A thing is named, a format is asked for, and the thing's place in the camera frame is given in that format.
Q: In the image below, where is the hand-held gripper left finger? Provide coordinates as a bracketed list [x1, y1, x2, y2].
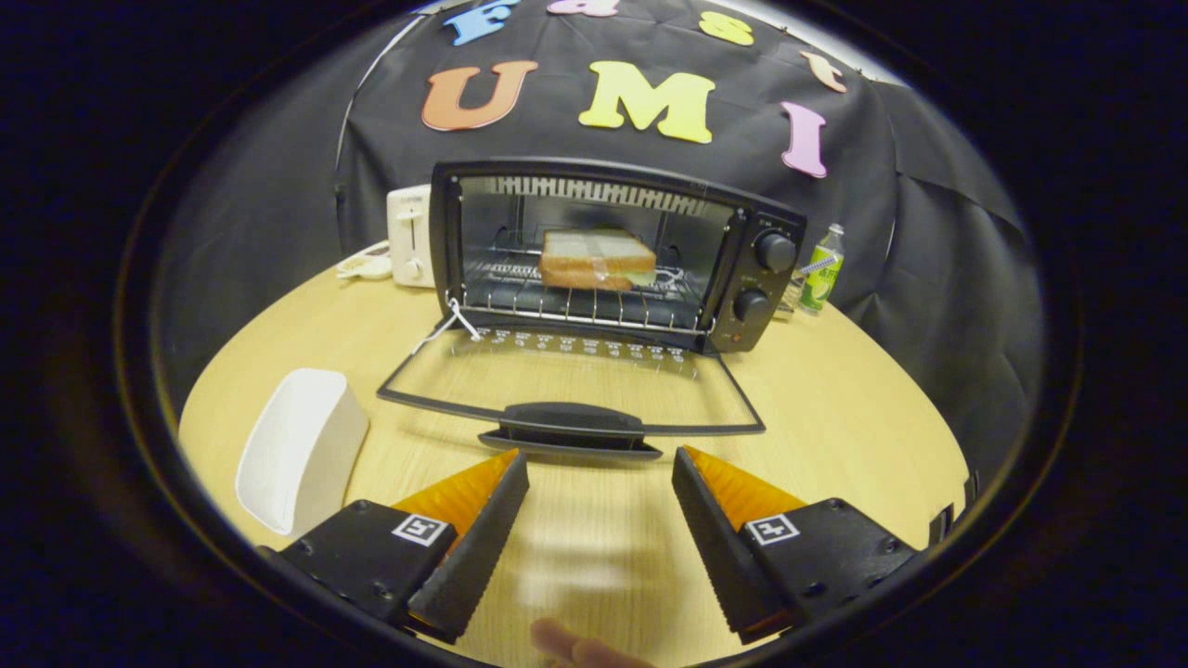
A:
[278, 449, 531, 646]

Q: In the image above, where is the white pop-up toaster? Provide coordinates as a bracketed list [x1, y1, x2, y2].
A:
[386, 184, 437, 289]

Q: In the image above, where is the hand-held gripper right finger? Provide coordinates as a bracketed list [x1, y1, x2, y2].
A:
[671, 445, 920, 646]

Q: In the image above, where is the black toaster oven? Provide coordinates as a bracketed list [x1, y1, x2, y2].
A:
[376, 158, 808, 462]

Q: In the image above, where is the green drink bottle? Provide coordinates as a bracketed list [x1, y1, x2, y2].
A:
[798, 223, 846, 315]

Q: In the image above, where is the white rectangular tray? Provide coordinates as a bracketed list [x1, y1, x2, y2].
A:
[235, 367, 370, 539]

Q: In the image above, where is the black table clamp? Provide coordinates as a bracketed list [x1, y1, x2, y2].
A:
[928, 471, 981, 548]

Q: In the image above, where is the white string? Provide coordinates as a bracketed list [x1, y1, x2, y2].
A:
[411, 297, 484, 355]

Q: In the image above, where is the black backdrop cloth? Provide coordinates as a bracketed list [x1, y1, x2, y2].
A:
[158, 0, 1045, 483]

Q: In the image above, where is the toasted sandwich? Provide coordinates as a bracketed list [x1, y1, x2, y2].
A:
[538, 228, 658, 292]

